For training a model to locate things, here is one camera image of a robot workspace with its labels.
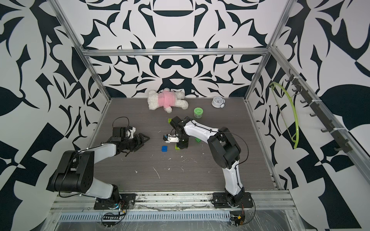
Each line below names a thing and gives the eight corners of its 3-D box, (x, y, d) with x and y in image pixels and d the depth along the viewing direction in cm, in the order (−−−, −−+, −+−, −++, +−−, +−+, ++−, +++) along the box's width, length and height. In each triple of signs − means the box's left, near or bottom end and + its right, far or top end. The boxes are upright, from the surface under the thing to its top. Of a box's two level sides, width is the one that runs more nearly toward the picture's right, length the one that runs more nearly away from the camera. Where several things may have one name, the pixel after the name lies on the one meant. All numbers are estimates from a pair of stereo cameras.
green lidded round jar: (191, 116, 109) (192, 113, 106) (195, 109, 114) (195, 106, 111) (200, 119, 107) (200, 116, 105) (203, 111, 112) (204, 108, 109)
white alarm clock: (212, 107, 115) (212, 105, 113) (211, 99, 121) (211, 96, 119) (225, 108, 115) (226, 105, 113) (223, 99, 121) (224, 96, 119)
